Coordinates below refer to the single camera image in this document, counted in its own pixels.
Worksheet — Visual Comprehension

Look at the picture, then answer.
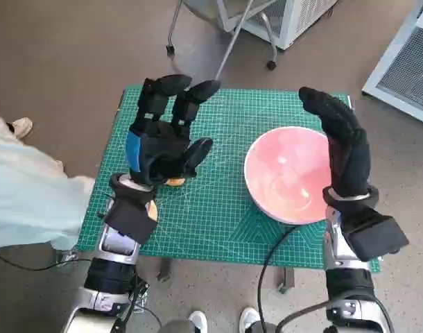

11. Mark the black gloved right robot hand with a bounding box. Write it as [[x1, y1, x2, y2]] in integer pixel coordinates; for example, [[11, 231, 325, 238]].
[[298, 86, 372, 199]]

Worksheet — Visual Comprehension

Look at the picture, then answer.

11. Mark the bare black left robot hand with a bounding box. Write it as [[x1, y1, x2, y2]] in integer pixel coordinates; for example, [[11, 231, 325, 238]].
[[125, 74, 222, 190]]

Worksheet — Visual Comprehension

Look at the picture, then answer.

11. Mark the pink bowl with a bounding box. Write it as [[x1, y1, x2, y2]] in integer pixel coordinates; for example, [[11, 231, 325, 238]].
[[243, 126, 334, 225]]

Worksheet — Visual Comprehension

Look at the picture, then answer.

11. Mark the green cutting mat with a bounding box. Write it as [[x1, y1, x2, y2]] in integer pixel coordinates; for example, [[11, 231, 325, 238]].
[[75, 85, 381, 273]]

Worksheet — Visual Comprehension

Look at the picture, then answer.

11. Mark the white unit with grille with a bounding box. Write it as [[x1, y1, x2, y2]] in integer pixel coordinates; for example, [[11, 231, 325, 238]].
[[362, 0, 423, 128]]

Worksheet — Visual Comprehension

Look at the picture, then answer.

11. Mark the grey chair with casters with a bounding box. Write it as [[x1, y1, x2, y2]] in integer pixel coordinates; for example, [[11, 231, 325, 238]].
[[165, 0, 279, 87]]

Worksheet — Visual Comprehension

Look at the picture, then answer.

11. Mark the grey metal table leg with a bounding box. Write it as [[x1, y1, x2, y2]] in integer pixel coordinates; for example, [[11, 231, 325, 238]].
[[157, 258, 173, 282], [277, 266, 295, 296]]

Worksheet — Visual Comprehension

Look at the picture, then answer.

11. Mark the white mesh-sided cabinet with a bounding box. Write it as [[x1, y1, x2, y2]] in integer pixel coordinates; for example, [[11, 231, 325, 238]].
[[216, 0, 339, 51]]

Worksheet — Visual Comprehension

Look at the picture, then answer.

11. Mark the black bar with clamp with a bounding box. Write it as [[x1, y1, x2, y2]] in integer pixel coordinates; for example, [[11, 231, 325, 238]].
[[130, 275, 150, 313]]

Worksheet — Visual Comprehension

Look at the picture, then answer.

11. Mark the person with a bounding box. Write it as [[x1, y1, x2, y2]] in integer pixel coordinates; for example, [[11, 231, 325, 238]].
[[0, 110, 96, 250]]

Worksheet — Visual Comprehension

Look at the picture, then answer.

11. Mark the white shoe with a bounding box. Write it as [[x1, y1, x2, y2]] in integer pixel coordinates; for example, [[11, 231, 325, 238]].
[[189, 311, 208, 333], [239, 307, 261, 333]]

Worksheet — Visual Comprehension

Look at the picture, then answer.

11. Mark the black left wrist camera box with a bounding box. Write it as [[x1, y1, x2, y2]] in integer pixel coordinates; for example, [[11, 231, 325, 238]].
[[103, 196, 157, 244]]

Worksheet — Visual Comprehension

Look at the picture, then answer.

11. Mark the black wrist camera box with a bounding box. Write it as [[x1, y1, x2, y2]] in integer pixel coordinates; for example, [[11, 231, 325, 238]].
[[103, 196, 157, 244], [339, 207, 410, 263]]

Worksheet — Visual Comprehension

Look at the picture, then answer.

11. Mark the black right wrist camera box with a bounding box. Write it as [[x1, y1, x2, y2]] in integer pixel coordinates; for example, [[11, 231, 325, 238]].
[[339, 207, 410, 263]]

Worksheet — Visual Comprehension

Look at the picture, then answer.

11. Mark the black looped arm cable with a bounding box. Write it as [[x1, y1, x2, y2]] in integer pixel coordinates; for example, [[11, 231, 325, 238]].
[[276, 300, 337, 333]]

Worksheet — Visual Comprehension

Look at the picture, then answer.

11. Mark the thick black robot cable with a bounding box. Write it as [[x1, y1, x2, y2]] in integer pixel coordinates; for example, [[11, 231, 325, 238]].
[[257, 223, 299, 333]]

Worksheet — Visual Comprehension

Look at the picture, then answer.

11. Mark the thin black floor cable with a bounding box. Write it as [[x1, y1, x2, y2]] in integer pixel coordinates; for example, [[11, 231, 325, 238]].
[[0, 248, 72, 272]]

